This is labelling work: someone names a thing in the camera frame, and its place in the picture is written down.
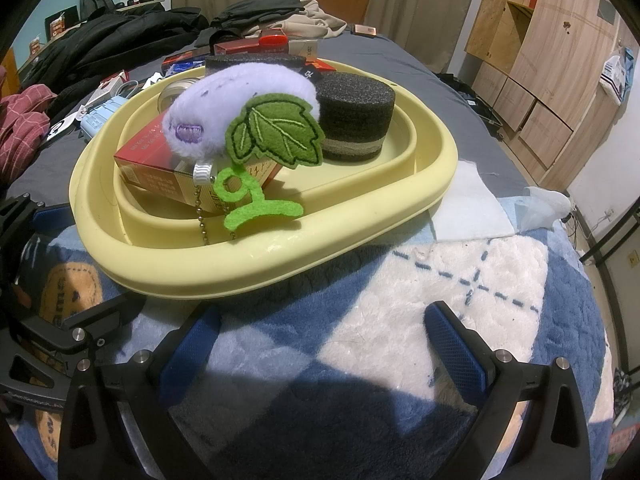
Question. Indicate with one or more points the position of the beige round kitchen timer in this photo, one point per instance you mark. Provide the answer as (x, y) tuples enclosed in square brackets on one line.
[(175, 94)]

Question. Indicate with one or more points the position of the blue snack packet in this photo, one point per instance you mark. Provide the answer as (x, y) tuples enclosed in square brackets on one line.
[(180, 69)]

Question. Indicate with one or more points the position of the pale yellow plastic basin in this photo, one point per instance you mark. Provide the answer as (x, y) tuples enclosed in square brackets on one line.
[(300, 240)]

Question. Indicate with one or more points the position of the blue white plush blanket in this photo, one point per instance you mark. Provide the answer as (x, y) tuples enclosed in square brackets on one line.
[(450, 280)]

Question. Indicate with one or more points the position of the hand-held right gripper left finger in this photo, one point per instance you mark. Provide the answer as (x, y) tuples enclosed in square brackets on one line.
[(192, 355)]

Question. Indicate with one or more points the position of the small copper box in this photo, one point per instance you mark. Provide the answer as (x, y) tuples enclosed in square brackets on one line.
[(366, 30)]

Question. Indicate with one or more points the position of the black clothes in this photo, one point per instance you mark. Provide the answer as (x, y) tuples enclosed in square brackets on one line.
[(115, 45)]

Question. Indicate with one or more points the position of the red gold cigarette carton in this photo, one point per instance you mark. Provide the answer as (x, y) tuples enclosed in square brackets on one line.
[(150, 170)]

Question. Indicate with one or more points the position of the small red white box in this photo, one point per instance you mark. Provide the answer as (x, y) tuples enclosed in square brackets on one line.
[(115, 87)]

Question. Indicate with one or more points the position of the dark green jacket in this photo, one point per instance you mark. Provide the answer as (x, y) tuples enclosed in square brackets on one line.
[(255, 12)]

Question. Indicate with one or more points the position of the beige garment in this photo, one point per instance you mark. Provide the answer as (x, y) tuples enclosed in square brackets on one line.
[(320, 20)]

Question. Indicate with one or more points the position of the light blue case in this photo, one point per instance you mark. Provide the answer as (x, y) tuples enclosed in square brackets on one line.
[(100, 115)]

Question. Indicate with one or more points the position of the round dark grey sponge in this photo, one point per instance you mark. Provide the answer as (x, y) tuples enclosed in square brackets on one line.
[(355, 115)]

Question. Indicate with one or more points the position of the white plastic bag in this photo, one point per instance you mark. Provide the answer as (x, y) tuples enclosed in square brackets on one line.
[(617, 77)]

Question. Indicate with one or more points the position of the purple plush toy green leaf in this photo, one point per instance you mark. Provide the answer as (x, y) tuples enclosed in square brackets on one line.
[(235, 100)]

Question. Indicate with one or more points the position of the white tissue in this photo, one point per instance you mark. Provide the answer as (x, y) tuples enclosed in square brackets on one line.
[(547, 205)]

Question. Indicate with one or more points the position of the yellowish wall socket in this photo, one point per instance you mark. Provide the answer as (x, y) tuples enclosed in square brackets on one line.
[(633, 259)]

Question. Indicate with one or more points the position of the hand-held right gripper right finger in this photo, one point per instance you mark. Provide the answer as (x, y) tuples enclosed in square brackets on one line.
[(455, 352)]

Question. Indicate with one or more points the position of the black backpack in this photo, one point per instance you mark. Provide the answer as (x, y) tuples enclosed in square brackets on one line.
[(97, 4)]

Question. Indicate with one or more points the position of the white black card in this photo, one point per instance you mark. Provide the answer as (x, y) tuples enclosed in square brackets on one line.
[(57, 127)]

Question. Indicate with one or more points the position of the red plaid cloth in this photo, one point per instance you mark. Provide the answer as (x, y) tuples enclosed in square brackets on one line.
[(25, 125)]

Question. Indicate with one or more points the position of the black open case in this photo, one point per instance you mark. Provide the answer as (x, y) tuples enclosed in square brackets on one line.
[(472, 105)]

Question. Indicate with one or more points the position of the wooden wardrobe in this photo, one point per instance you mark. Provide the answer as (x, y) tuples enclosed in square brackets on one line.
[(545, 60)]

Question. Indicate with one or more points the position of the rectangular black sponge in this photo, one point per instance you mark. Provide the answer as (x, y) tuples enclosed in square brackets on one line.
[(250, 64)]

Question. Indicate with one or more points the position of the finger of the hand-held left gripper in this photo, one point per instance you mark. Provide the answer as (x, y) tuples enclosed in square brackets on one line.
[(90, 330), (52, 217)]

